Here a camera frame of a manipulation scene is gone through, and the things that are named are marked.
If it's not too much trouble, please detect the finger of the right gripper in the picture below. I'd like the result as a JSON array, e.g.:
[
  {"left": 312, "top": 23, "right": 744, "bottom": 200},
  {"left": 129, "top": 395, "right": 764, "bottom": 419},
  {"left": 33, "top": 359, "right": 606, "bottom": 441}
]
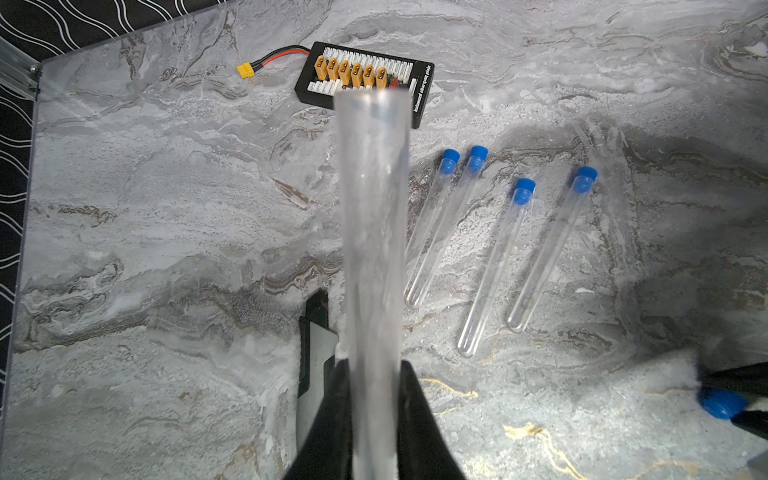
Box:
[
  {"left": 731, "top": 410, "right": 768, "bottom": 440},
  {"left": 701, "top": 362, "right": 768, "bottom": 396}
]

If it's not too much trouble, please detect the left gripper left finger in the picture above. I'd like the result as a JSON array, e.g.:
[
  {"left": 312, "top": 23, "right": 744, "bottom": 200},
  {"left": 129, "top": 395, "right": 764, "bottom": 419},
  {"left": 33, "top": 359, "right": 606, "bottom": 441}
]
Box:
[{"left": 283, "top": 360, "right": 353, "bottom": 480}]

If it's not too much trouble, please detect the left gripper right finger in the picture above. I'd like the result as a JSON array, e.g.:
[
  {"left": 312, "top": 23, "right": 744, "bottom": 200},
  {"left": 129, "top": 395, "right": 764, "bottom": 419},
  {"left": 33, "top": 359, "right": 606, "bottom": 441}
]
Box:
[{"left": 397, "top": 360, "right": 466, "bottom": 480}]

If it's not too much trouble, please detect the blue stopper lone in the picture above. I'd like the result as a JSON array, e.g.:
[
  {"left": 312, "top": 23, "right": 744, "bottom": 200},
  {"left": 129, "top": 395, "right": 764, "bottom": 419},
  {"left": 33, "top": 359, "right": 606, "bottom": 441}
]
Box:
[{"left": 697, "top": 387, "right": 748, "bottom": 420}]

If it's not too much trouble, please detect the clear test tube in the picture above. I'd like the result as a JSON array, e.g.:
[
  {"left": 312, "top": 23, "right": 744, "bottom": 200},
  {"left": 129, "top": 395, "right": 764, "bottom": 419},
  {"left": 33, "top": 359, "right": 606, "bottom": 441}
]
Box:
[
  {"left": 405, "top": 146, "right": 488, "bottom": 310},
  {"left": 334, "top": 90, "right": 411, "bottom": 479},
  {"left": 506, "top": 166, "right": 598, "bottom": 333},
  {"left": 457, "top": 178, "right": 536, "bottom": 357},
  {"left": 406, "top": 149, "right": 460, "bottom": 268}
]

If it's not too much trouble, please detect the black loose finger part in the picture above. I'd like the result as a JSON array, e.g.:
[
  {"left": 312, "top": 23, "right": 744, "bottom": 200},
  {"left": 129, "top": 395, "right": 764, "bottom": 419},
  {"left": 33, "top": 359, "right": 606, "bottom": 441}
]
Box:
[{"left": 296, "top": 290, "right": 338, "bottom": 451}]

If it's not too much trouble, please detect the black battery pack with cable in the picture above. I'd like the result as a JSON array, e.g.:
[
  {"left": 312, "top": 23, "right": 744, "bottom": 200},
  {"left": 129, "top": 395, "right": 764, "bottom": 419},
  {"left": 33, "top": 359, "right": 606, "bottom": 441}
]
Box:
[{"left": 237, "top": 41, "right": 435, "bottom": 129}]

